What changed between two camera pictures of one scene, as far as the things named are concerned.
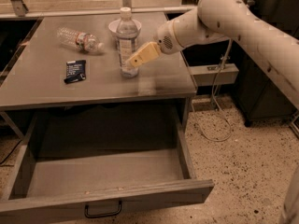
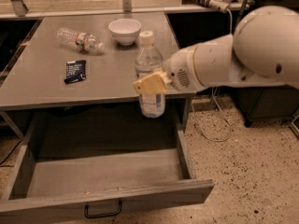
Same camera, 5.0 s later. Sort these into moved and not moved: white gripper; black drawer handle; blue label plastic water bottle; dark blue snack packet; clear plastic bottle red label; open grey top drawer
Moved: white gripper; blue label plastic water bottle
Not moved: open grey top drawer; black drawer handle; dark blue snack packet; clear plastic bottle red label
